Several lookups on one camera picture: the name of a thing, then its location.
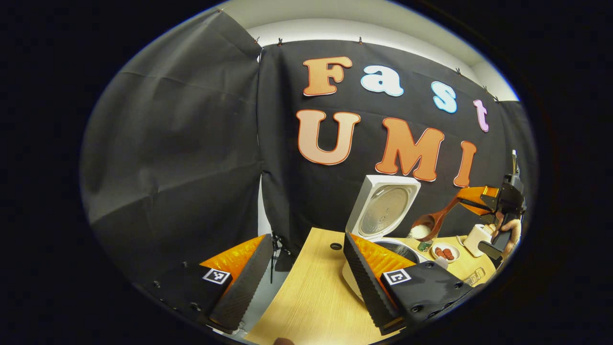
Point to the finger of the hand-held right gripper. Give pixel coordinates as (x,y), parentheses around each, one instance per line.
(481,210)
(476,194)

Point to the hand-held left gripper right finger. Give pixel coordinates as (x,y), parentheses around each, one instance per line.
(364,282)

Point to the black backdrop cloth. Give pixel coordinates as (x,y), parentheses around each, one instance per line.
(182,143)

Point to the white toaster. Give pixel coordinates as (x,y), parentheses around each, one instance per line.
(474,242)

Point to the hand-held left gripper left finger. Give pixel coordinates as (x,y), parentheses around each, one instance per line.
(249,282)

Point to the white round plate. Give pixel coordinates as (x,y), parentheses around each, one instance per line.
(455,247)

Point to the brown wooden spoon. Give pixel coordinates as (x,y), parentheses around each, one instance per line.
(431,223)

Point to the toast bread slice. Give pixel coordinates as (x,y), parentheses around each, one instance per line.
(489,229)

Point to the white rice cooker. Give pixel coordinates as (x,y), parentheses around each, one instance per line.
(383,211)

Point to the black tripod stand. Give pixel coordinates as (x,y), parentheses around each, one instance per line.
(278,247)

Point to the red meat piece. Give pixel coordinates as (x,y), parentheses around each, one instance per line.
(448,254)
(439,252)

